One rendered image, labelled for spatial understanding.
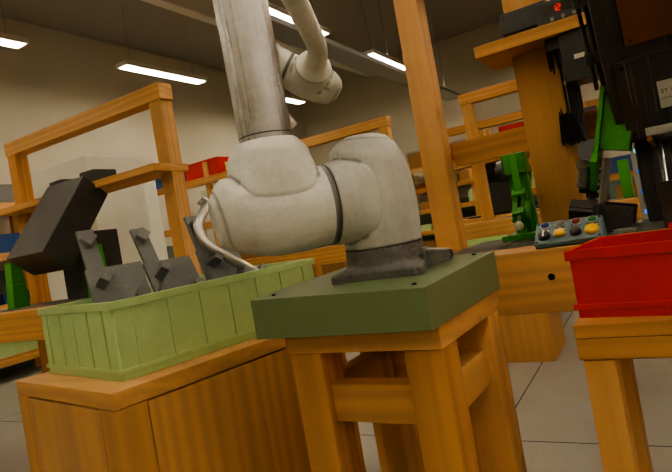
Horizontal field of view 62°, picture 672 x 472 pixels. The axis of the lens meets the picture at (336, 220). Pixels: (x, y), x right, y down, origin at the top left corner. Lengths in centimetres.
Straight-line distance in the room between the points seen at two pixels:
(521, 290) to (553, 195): 64
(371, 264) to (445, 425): 31
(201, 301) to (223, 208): 45
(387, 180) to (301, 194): 17
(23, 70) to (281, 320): 808
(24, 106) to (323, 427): 794
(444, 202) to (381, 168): 107
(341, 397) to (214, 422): 38
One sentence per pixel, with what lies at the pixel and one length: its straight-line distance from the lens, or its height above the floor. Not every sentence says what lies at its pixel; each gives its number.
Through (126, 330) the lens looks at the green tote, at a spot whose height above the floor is 89.
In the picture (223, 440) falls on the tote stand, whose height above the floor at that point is 61.
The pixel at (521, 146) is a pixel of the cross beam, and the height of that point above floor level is 121.
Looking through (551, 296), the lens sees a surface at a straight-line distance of 140.
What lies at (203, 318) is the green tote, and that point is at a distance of 138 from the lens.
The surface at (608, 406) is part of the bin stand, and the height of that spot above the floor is 66.
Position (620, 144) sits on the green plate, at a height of 112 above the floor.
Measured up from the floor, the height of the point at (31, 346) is 31.
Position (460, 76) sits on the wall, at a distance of 1232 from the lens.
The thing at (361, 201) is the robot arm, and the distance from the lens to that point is 101.
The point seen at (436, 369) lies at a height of 78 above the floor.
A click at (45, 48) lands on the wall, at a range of 925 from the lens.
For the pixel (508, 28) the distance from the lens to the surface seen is 200.
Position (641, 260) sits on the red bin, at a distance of 104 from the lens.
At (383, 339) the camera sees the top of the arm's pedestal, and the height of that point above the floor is 83.
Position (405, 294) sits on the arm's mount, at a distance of 89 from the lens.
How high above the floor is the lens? 103
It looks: 1 degrees up
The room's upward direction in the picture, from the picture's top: 10 degrees counter-clockwise
